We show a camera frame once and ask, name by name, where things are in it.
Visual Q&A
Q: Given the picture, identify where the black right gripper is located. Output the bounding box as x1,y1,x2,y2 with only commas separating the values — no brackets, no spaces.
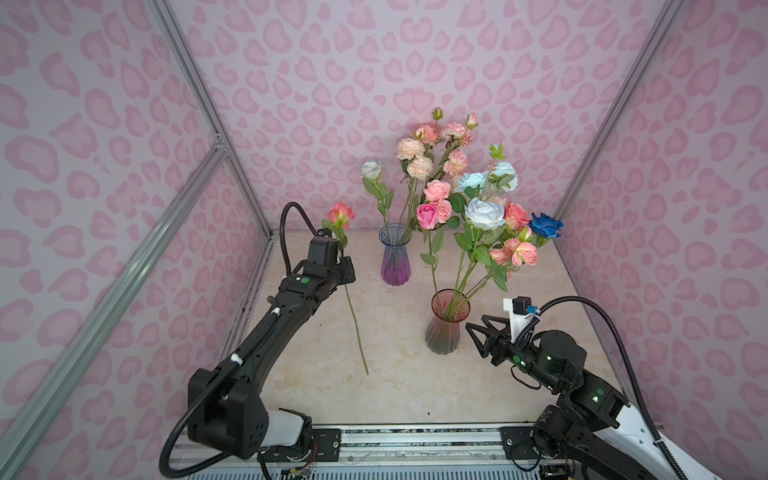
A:
463,316,563,393

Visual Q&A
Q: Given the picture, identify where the red grey glass vase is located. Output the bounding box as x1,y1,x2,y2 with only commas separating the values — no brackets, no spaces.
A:
424,289,471,355

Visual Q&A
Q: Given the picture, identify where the red pink rose stem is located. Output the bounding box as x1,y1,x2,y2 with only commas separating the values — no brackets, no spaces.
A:
322,202,370,376

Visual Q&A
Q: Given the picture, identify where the purple blue glass vase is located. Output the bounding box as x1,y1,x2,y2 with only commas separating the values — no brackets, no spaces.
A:
379,224,411,286

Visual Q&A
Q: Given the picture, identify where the pale blue white rose stem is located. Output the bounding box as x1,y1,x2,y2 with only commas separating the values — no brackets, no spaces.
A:
360,160,394,227

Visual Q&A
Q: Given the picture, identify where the pink double rose stem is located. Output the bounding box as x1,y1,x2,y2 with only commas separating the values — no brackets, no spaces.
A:
406,180,453,232

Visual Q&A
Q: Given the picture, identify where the blue flower stem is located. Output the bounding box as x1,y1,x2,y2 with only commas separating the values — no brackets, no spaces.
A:
529,213,564,247

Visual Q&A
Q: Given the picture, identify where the cream and red rose stem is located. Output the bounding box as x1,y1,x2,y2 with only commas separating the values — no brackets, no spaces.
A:
504,202,531,231

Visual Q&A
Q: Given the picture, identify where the white blue large rose stem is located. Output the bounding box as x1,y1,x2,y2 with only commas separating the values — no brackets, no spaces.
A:
447,197,507,321

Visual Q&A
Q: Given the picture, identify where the pink multi bloom rose stem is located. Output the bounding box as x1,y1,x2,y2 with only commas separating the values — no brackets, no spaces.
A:
441,113,479,177

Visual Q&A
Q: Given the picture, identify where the light blue rose stem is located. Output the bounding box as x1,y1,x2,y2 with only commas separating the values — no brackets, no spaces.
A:
453,144,519,197

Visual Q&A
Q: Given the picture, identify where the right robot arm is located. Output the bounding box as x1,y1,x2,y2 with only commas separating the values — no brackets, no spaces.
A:
466,315,716,479

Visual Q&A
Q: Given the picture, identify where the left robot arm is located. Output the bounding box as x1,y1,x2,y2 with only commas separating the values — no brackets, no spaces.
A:
185,229,355,460

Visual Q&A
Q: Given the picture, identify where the right black cable conduit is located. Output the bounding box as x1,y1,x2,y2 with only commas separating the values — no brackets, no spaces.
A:
521,295,691,480

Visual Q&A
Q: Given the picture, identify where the black cable conduit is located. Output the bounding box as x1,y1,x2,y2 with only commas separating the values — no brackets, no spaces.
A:
158,201,319,479
521,295,691,480

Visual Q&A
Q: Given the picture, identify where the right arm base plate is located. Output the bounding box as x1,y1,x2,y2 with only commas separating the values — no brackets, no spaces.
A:
499,426,538,461

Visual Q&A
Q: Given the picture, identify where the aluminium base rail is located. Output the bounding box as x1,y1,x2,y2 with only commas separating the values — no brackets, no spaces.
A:
160,422,688,480

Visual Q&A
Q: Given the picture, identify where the aluminium frame post left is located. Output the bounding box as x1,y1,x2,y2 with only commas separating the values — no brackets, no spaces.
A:
146,0,272,238

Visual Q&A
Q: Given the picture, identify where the aluminium frame post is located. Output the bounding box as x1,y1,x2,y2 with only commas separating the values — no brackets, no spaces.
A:
555,0,689,220
146,0,272,238

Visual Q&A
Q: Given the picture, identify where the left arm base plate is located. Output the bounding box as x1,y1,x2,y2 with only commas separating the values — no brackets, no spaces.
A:
257,427,342,464

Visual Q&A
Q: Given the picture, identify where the aluminium diagonal frame bar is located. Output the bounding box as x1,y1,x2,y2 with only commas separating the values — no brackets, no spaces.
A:
1,146,229,479

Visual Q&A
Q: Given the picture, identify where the left black cable conduit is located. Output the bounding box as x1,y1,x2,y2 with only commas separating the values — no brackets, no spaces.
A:
158,201,319,479

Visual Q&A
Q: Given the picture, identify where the aluminium frame post right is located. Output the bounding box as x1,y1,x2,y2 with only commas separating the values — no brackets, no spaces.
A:
555,0,689,220

